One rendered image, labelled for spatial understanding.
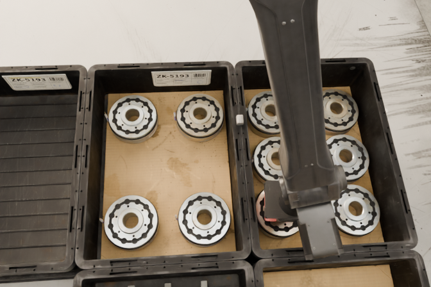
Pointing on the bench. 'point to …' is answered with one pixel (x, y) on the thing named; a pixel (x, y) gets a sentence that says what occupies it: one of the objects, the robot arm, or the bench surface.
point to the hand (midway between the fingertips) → (282, 207)
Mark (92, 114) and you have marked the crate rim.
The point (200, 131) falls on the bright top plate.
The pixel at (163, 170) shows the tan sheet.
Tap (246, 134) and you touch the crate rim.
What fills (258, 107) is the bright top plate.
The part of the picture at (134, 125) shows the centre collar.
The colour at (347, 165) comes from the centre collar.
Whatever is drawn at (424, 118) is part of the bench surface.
